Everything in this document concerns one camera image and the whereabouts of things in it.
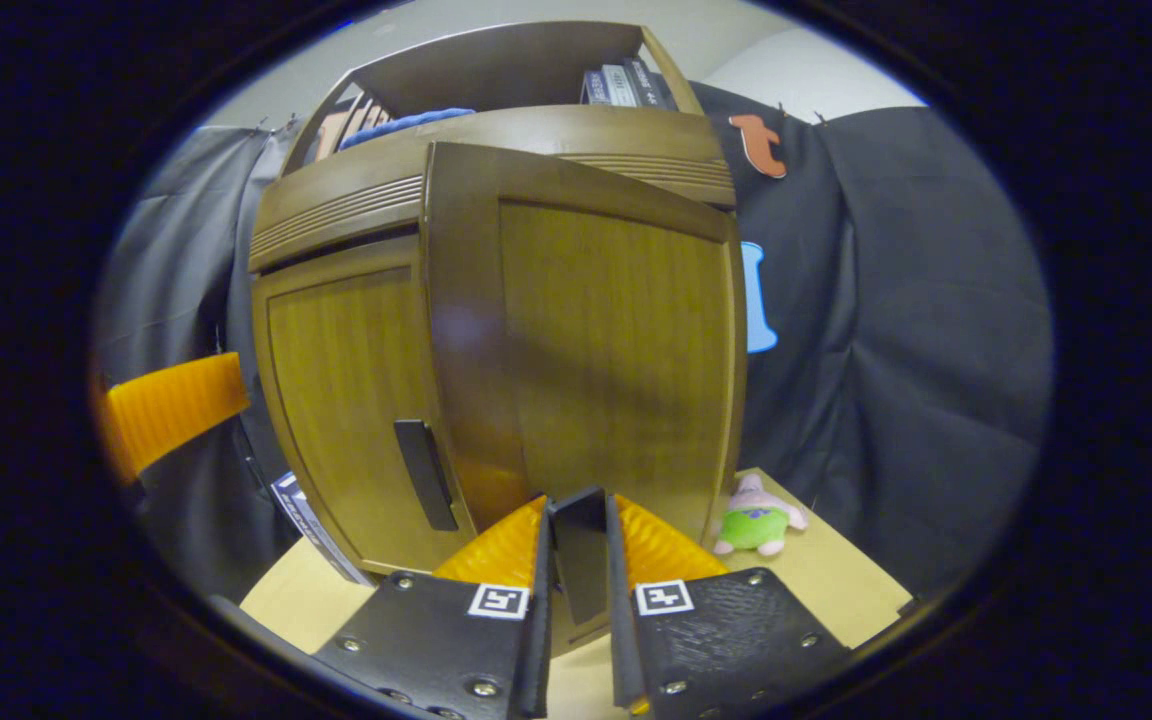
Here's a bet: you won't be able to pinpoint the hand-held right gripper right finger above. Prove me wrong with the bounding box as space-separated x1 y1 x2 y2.
604 492 853 720

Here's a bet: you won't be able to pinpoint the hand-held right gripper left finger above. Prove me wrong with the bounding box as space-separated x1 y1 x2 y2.
311 493 559 720

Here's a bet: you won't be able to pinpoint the wooden cabinet door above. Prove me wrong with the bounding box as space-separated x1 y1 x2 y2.
252 235 482 578
421 142 749 656

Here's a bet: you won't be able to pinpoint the wooden double-door shoe cabinet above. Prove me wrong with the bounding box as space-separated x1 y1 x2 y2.
248 20 747 581

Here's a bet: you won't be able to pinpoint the pink and green plush toy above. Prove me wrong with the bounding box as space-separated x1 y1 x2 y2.
714 473 809 557

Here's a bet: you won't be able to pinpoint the dark box with white print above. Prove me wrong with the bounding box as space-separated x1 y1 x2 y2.
271 472 374 587

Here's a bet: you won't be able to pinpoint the blue cushion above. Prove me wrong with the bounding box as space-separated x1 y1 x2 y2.
338 107 477 151

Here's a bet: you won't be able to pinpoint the black backdrop cloth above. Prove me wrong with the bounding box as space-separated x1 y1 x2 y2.
91 80 1055 601

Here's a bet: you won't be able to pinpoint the wooden drawer with black knob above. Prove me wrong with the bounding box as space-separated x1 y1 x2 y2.
276 104 732 201

